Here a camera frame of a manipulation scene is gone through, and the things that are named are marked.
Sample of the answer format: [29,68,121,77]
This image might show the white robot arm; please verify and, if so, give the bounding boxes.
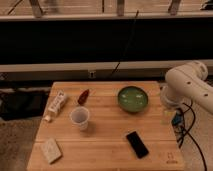
[160,61,213,114]

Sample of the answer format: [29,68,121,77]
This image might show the green bowl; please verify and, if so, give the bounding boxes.
[117,86,149,113]

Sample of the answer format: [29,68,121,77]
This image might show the white toothpaste tube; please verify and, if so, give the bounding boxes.
[44,91,68,122]

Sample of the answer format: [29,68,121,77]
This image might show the black smartphone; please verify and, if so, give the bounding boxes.
[126,131,149,159]

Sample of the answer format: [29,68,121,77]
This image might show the beige sponge block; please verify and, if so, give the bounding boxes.
[41,138,62,164]

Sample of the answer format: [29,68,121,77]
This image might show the metal window rail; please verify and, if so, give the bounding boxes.
[0,60,188,81]

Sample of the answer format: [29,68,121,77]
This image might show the black hanging cable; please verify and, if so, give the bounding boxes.
[108,9,140,80]

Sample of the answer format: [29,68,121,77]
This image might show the black and blue floor cables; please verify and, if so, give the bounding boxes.
[171,101,208,171]

